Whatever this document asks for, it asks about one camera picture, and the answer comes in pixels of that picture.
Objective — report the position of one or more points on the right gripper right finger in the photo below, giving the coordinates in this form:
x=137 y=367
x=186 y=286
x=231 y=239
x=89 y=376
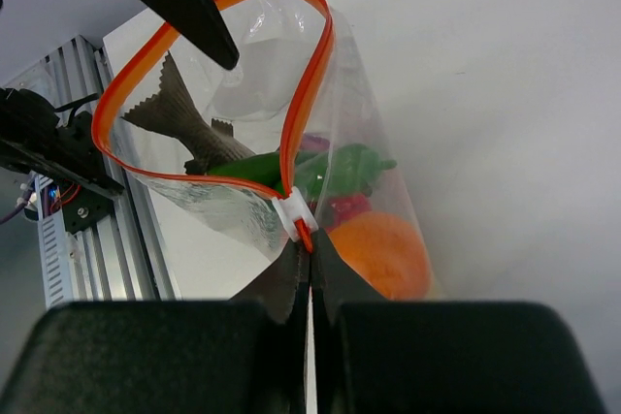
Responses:
x=373 y=355

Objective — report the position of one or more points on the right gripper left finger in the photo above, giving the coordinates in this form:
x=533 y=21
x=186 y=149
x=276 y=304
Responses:
x=241 y=355

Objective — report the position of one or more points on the orange toy fruit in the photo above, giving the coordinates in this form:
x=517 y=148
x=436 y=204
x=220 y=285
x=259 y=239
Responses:
x=388 y=252

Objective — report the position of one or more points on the grey toy fish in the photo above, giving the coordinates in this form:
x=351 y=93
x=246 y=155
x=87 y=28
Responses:
x=171 y=112

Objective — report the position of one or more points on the red toy bell pepper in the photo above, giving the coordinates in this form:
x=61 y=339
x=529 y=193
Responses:
x=339 y=210

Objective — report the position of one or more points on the green toy chili pepper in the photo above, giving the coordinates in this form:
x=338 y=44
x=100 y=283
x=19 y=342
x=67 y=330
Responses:
x=261 y=168

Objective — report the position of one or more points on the small green toy pepper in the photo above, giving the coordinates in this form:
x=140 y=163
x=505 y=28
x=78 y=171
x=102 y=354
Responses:
x=351 y=169

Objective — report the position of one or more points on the clear zip top bag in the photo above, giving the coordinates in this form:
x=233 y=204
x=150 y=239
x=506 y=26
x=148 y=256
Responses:
x=299 y=72

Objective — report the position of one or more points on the purple toy onion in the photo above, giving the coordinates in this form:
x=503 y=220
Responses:
x=315 y=143

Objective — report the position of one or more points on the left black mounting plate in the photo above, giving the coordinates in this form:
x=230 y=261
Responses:
x=57 y=143

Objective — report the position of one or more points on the aluminium rail base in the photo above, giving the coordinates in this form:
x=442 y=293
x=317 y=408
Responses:
x=97 y=232

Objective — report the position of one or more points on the white slotted cable duct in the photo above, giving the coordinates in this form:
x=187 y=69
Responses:
x=58 y=271

